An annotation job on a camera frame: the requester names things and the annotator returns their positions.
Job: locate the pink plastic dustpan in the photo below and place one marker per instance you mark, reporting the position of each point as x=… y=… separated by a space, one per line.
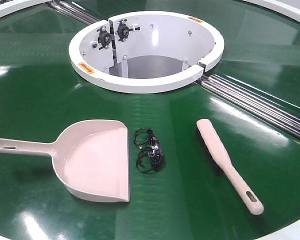
x=89 y=157

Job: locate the pink hand brush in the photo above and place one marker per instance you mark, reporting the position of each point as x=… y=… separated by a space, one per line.
x=221 y=157

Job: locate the orange warning label front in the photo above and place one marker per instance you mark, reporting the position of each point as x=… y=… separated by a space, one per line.
x=86 y=67

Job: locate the orange warning label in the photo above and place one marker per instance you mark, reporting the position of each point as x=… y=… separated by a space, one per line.
x=195 y=19
x=86 y=67

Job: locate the orange warning label rear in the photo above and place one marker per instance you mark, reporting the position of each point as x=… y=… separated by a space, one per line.
x=195 y=19

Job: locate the steel rollers right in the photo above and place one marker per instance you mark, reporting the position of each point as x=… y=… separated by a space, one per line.
x=253 y=103

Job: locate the steel rollers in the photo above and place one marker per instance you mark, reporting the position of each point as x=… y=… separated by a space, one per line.
x=253 y=103
x=73 y=11

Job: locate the steel rollers upper left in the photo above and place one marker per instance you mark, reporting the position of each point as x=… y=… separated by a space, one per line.
x=73 y=11

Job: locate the white outer rim right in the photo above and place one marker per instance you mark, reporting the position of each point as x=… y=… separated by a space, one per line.
x=279 y=7

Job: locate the white rim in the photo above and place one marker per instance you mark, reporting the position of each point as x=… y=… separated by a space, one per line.
x=16 y=5
x=279 y=7

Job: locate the white outer rim left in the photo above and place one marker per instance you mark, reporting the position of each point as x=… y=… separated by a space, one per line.
x=16 y=5

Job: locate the black right bearing mount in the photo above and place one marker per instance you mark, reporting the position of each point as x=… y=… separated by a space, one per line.
x=123 y=30

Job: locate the black bearing mount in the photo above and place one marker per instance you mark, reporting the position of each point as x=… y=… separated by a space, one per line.
x=104 y=38
x=123 y=30

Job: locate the black left bearing mount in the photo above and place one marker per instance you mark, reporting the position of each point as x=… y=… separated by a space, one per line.
x=104 y=38

